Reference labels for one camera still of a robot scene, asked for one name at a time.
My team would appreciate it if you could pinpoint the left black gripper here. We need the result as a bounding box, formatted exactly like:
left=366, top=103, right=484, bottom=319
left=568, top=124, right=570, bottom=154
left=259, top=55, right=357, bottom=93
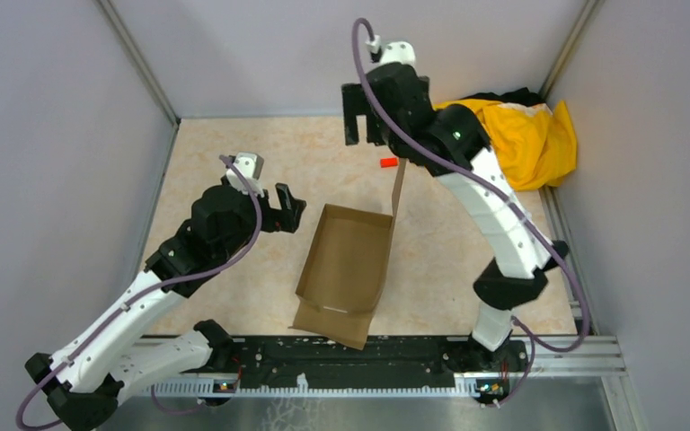
left=217, top=173, right=305, bottom=261

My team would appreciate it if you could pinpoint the brown cardboard box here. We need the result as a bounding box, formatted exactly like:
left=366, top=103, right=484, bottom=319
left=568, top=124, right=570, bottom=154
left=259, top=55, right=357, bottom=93
left=291, top=159, right=407, bottom=350

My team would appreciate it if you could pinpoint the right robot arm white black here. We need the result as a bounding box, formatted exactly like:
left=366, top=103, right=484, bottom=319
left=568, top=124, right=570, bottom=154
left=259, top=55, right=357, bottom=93
left=341, top=63, right=569, bottom=370

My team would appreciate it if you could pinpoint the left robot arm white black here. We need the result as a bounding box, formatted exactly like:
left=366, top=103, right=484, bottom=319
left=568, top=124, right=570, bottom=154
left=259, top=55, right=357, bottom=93
left=15, top=183, right=306, bottom=430

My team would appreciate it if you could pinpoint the small red block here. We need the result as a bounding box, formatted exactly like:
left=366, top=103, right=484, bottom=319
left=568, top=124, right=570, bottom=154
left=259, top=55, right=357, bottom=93
left=379, top=157, right=399, bottom=169

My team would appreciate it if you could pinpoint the black cloth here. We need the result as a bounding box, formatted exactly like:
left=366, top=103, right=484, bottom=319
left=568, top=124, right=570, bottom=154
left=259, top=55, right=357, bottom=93
left=463, top=87, right=545, bottom=107

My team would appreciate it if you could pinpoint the yellow cloth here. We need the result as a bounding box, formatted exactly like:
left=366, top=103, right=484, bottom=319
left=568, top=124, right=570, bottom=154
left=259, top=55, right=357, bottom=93
left=455, top=99, right=579, bottom=191

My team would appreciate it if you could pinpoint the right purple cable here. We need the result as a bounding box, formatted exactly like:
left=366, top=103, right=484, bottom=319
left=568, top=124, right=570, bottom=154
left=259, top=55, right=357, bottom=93
left=351, top=17, right=592, bottom=408

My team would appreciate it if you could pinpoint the purple cable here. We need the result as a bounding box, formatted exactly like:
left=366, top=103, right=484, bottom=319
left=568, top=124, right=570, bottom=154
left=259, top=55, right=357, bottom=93
left=351, top=17, right=592, bottom=408
left=14, top=154, right=263, bottom=431

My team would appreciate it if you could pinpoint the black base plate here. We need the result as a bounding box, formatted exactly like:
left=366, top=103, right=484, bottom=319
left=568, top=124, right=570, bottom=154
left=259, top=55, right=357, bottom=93
left=200, top=336, right=528, bottom=390

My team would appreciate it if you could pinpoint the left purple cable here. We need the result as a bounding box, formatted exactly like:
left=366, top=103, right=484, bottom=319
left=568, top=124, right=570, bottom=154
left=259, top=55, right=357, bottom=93
left=14, top=154, right=263, bottom=431

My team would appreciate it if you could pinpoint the aluminium frame rail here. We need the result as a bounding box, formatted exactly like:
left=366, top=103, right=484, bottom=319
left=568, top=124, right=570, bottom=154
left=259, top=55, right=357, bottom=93
left=120, top=336, right=626, bottom=401

